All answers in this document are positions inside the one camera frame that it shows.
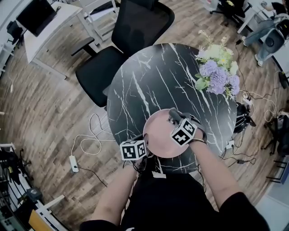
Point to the black monitor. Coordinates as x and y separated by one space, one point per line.
36 15

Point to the white paper tag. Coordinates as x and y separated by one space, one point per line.
159 174

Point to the black metal rack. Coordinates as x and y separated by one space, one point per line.
9 180

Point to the white wooden chair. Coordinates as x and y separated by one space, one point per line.
106 29

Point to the small black box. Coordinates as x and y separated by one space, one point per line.
34 195

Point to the black folded garment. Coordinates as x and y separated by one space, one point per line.
103 7

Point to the black power adapter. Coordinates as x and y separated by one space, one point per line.
240 162

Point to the small black office chair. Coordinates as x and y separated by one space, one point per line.
13 31

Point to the grey pod-shaped device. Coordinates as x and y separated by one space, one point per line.
274 40

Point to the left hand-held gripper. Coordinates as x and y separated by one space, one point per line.
132 150

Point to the white wooden bar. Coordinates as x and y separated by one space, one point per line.
52 201

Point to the black backpack rig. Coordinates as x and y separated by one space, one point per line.
242 119

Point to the person's left forearm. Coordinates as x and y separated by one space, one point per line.
113 198

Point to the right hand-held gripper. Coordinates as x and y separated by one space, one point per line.
183 133

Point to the black mesh office chair with headrest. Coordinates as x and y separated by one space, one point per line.
135 29

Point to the white desk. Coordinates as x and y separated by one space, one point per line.
56 29

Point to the person's right forearm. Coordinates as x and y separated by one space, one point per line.
212 171

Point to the yellow cloth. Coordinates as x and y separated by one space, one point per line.
229 3

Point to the yellow wooden board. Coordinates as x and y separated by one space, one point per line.
37 222

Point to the black swivel chair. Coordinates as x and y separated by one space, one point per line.
280 133

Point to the white table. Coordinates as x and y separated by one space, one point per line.
248 18

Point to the purple and white flower bouquet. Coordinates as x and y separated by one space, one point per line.
214 74

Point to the pink round plate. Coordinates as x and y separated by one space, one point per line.
160 135

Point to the person's black clothing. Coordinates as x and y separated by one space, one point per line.
169 203

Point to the white power strip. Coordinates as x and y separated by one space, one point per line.
246 101
230 144
74 164

